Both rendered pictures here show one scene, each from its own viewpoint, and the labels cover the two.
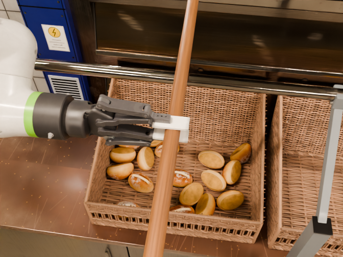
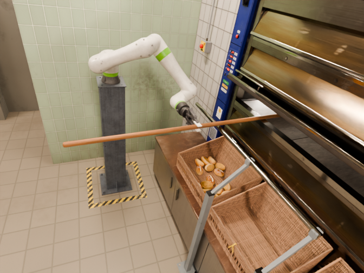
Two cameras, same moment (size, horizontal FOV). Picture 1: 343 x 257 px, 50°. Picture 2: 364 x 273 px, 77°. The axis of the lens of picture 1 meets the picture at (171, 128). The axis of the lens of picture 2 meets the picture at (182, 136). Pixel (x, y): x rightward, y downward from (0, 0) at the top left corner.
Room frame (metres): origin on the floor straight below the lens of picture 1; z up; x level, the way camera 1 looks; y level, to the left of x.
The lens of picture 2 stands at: (-0.39, -0.99, 1.99)
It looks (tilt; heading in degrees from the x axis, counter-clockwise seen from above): 35 degrees down; 53
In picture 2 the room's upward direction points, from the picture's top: 9 degrees clockwise
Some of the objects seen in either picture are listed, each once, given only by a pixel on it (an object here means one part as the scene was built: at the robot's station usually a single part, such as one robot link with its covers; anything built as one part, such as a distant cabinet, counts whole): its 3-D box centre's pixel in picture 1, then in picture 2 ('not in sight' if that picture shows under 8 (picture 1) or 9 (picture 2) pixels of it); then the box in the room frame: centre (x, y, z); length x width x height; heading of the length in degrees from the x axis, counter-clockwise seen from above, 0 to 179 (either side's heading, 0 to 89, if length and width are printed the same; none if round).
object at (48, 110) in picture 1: (57, 114); (183, 109); (0.49, 0.23, 1.20); 0.12 x 0.06 x 0.09; 173
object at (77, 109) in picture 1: (93, 120); (187, 114); (0.47, 0.16, 1.20); 0.09 x 0.07 x 0.08; 83
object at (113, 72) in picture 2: not in sight; (109, 63); (0.13, 0.82, 1.36); 0.16 x 0.13 x 0.19; 43
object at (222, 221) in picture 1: (179, 153); (216, 169); (0.73, -0.03, 0.72); 0.56 x 0.49 x 0.28; 83
